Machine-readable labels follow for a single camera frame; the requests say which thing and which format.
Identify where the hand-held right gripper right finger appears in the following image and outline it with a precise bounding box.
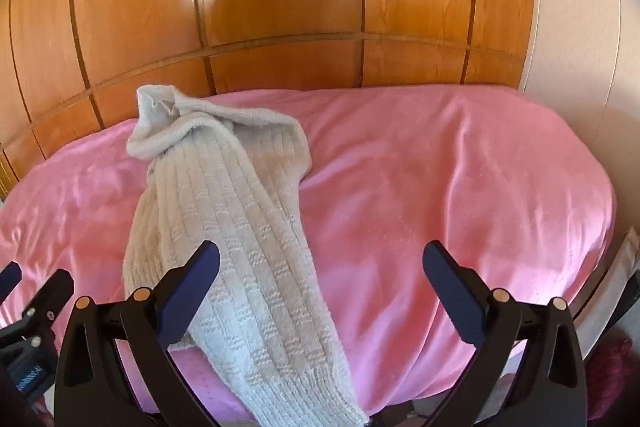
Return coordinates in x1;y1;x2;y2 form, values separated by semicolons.
422;243;588;427

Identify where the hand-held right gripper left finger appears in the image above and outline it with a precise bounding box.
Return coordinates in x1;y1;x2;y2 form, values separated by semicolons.
54;241;221;427

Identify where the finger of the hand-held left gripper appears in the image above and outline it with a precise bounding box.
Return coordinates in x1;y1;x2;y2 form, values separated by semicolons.
0;269;76;358
0;262;23;305

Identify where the white knit sweater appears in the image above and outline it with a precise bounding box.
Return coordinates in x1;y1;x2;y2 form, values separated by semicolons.
122;84;371;427

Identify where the pink blanket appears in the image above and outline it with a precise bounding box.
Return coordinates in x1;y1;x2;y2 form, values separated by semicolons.
0;84;618;424

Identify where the dark red cloth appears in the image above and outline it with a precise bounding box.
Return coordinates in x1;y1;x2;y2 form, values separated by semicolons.
589;332;640;420

